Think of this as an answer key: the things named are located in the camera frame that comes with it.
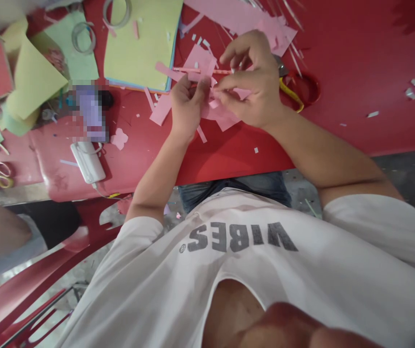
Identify person's left hand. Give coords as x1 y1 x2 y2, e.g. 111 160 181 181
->
169 74 213 143

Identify person's right hand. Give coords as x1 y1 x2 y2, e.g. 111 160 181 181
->
215 29 292 131

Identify small pink paper piece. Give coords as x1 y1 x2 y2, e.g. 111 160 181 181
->
207 86 253 110

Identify thin pink stick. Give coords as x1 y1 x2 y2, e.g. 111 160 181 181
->
172 65 235 76

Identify pile of pink paper scraps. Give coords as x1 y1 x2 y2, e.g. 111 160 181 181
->
143 44 256 144

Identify pink flower paper cutout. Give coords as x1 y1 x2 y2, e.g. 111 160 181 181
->
110 127 129 150

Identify large pink paper sheet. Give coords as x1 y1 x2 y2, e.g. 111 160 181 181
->
182 0 299 58

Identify bundle of thin wooden skewers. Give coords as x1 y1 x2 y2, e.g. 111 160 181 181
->
274 0 306 79

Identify stack of coloured paper sheets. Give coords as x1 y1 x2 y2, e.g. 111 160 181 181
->
103 0 185 93

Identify person's legs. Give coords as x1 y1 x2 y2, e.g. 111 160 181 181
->
177 171 293 215

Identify white tape roll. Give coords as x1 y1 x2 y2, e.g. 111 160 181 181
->
72 21 98 56
103 0 133 29

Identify light green paper sheet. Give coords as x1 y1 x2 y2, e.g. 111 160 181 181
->
43 10 100 81

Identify white power bank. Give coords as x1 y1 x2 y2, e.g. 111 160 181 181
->
70 141 107 184

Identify yellow paper sheet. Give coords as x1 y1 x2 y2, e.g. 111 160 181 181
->
5 31 69 123

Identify person's body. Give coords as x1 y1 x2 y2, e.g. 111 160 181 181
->
53 187 415 348

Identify red plastic chair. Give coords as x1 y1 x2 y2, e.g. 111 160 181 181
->
0 197 130 348

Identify yellow handled pliers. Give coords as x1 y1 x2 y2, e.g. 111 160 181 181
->
274 55 305 114

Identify red ring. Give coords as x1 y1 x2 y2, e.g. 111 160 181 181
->
283 70 321 108

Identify white cable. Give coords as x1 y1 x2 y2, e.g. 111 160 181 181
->
90 142 133 200

